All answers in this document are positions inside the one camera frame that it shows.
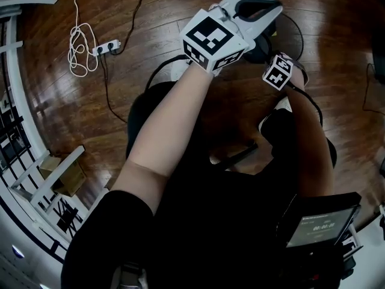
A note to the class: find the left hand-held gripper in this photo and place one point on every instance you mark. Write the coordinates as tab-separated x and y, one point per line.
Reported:
210	38

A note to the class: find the black object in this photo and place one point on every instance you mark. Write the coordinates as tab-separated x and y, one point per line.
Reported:
258	52

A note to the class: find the white chest mount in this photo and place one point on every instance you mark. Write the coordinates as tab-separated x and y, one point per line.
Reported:
352	242

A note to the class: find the black phone with screen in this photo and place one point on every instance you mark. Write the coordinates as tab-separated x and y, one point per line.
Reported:
322	226

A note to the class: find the person's left white shoe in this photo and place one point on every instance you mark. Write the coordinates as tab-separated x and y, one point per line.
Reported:
179	71

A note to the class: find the black chair frame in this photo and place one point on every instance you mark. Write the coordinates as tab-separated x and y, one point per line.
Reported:
240	156

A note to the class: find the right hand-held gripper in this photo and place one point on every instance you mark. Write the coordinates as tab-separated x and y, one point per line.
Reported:
278	72

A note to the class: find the white power strip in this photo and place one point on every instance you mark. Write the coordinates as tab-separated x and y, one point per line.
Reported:
105	48

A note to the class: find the brown cardboard box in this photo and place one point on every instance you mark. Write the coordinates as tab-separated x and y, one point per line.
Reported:
70	179

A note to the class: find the person's black shirt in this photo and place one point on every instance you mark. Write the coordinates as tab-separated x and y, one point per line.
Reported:
210	221

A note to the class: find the person's left forearm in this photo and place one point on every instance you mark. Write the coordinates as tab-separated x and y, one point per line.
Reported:
162	131

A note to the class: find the person's right forearm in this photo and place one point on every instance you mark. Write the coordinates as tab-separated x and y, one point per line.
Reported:
309	137

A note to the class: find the person's white shoe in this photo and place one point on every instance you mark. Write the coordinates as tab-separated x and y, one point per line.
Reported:
179	71
282	104

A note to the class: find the person's right white shoe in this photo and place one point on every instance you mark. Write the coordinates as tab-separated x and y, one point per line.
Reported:
282	104

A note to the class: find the dark furniture piece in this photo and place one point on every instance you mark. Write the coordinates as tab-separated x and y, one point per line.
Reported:
379	53

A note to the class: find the white appliance with blue light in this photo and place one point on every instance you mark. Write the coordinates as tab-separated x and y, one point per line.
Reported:
18	266

